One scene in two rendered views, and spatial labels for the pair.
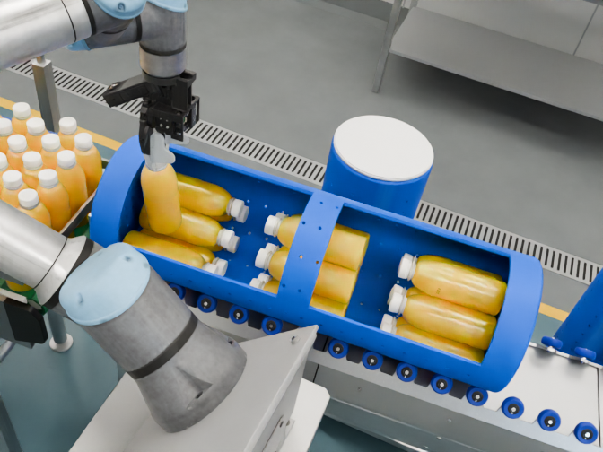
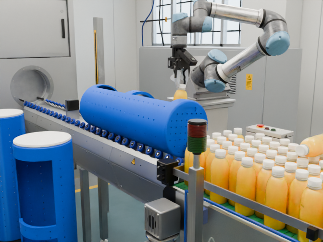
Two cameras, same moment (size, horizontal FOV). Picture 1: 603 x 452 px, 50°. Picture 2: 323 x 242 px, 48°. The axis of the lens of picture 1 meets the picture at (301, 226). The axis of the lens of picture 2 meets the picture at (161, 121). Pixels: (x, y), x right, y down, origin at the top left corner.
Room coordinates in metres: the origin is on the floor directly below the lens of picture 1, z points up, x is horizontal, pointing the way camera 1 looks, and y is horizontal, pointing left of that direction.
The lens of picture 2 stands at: (2.34, 1.43, 1.51)
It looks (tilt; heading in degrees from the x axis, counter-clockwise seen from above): 12 degrees down; 222
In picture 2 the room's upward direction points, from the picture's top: straight up
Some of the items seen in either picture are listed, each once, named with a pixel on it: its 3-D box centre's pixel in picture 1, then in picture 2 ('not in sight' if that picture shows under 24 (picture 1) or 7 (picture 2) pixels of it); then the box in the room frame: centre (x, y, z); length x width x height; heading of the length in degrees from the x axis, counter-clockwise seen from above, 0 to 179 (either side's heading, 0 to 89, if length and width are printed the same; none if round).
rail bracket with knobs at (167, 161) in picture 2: not in sight; (168, 171); (1.20, 0.45, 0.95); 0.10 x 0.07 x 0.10; 170
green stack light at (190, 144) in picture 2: not in sight; (196, 142); (1.42, 0.76, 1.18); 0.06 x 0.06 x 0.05
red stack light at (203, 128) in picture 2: not in sight; (197, 129); (1.42, 0.76, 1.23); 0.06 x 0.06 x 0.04
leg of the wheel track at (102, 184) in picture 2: not in sight; (102, 204); (0.75, -0.58, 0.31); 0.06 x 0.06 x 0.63; 80
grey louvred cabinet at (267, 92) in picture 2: not in sight; (204, 109); (-1.14, -0.99, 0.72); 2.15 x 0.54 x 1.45; 76
